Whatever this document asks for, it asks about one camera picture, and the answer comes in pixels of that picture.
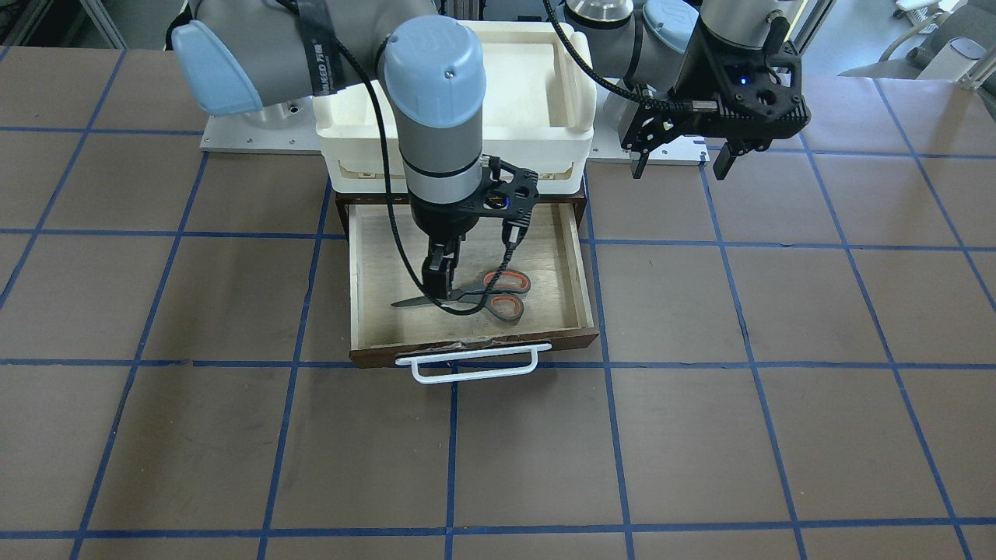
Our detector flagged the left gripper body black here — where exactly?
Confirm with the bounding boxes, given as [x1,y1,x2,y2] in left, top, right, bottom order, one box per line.
[619,35,810,152]

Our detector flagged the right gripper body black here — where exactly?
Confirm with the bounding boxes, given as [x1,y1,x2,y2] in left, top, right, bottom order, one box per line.
[409,194,479,269]

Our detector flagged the grey orange scissors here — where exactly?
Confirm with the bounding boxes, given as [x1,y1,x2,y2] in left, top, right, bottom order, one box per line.
[391,269,531,321]

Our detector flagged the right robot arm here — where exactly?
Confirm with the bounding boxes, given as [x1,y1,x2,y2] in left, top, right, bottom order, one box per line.
[167,1,486,302]

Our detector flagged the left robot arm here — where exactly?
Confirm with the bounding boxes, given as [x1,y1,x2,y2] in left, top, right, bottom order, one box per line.
[563,1,811,180]

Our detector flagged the dark wooden cabinet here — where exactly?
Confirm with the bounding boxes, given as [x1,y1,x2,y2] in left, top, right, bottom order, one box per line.
[333,184,588,239]

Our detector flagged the white plastic tray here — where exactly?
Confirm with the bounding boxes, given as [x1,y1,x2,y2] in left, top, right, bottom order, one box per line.
[313,21,597,195]

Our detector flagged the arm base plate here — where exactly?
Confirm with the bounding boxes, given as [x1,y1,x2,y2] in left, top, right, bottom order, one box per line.
[200,98,321,155]
[588,88,710,166]

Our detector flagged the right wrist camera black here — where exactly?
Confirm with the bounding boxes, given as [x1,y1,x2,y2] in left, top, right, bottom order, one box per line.
[455,156,540,243]

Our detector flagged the wooden drawer white handle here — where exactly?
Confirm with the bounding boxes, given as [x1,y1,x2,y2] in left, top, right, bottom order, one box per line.
[346,201,598,383]

